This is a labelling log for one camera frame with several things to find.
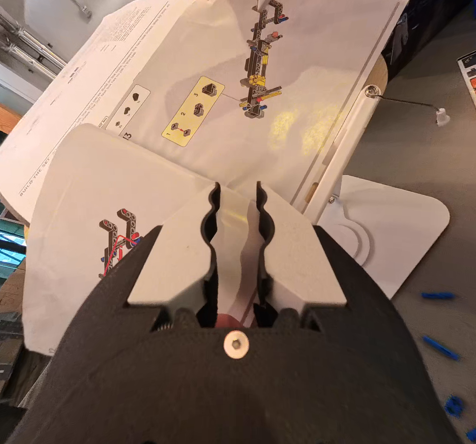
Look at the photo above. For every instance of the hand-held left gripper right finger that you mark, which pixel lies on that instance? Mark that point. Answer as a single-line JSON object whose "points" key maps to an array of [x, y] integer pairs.
{"points": [[301, 265]]}

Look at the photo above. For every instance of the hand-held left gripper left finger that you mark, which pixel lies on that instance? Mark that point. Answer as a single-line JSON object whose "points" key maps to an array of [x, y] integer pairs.
{"points": [[171, 265]]}

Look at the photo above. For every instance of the group of small lego pins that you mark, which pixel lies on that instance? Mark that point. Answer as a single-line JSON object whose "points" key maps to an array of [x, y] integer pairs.
{"points": [[438, 295]]}

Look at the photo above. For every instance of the lego box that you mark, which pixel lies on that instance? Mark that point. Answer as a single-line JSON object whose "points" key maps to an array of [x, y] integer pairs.
{"points": [[427, 5]]}

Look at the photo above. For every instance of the instruction book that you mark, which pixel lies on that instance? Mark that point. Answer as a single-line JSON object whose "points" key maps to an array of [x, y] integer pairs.
{"points": [[316, 61]]}

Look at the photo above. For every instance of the white book stand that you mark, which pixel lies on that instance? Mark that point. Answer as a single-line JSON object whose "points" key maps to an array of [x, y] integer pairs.
{"points": [[401, 228]]}

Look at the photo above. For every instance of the printed paper sheet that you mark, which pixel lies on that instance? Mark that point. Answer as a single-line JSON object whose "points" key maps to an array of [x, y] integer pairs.
{"points": [[469, 76]]}

